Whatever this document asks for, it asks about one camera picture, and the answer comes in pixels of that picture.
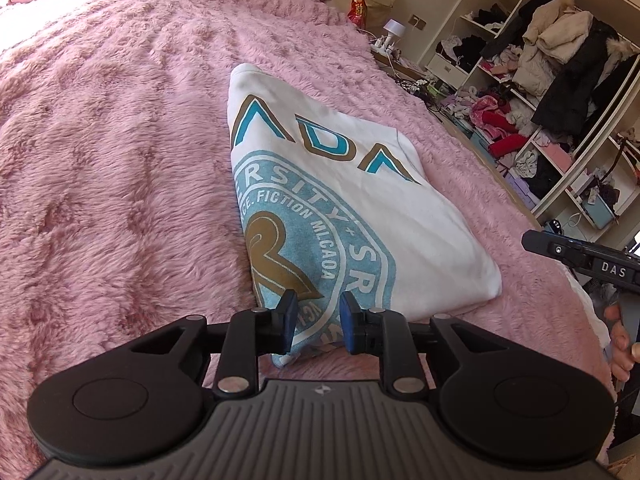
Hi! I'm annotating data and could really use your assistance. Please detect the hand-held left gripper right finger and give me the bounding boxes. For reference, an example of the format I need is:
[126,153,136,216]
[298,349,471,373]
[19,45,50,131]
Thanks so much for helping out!
[338,290,507,402]

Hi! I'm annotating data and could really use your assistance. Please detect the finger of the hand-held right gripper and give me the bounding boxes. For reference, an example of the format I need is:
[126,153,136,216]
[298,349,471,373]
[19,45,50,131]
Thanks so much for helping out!
[521,229,555,259]

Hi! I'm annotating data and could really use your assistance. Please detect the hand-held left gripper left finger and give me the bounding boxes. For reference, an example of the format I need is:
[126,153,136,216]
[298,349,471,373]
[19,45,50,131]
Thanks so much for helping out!
[121,290,300,402]

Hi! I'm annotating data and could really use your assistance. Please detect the white printed sweatshirt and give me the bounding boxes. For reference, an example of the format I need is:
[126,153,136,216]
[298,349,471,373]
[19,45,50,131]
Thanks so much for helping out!
[226,63,503,367]

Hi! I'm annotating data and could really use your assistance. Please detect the pink and red clothes heap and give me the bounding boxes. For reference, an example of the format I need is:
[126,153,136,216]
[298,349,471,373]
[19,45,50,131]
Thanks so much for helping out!
[470,94,532,158]

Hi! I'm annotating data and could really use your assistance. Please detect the person's right hand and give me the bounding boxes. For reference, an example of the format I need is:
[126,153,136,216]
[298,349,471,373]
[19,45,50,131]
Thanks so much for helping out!
[603,304,640,382]

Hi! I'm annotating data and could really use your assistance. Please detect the light blue storage box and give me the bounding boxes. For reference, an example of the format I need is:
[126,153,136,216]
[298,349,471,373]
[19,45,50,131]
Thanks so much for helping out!
[582,194,622,230]

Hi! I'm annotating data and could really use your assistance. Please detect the white open wardrobe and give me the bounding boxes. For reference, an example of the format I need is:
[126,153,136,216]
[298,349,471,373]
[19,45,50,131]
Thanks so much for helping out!
[422,0,640,233]

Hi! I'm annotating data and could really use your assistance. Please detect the black hanging coat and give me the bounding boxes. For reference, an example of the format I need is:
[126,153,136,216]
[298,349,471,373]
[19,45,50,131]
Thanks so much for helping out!
[531,19,628,137]

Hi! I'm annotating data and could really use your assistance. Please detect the beige hanging coat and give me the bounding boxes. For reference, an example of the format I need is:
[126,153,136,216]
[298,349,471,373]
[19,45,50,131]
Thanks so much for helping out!
[514,0,595,100]

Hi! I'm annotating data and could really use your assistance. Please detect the pink fluffy blanket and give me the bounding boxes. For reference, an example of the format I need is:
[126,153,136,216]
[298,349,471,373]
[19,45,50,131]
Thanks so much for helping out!
[0,0,617,466]

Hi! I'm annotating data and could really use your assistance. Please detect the white power strip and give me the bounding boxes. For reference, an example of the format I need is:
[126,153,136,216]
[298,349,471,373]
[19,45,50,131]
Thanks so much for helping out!
[371,35,405,58]

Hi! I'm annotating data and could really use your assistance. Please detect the white table lamp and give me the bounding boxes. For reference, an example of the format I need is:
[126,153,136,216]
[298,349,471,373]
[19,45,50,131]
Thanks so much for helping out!
[383,18,407,47]

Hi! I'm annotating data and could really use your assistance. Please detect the red snack bag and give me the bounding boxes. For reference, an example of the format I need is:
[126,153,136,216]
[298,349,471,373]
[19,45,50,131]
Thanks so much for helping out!
[348,0,370,28]

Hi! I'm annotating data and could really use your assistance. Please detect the beige bedside cabinet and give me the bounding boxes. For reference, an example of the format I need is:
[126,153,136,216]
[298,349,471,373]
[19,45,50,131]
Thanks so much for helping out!
[327,0,401,36]

